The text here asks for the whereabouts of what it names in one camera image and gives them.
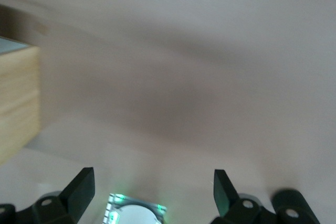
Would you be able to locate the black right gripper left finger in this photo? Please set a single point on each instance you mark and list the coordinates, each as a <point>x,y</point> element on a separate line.
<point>76,197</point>

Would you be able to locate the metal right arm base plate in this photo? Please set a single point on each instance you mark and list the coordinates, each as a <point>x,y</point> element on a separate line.
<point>114,199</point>

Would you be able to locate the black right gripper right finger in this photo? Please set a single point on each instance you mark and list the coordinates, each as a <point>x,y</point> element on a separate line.
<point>225,197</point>

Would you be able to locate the light wooden drawer cabinet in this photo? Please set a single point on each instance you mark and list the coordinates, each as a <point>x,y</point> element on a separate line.
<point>18,90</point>

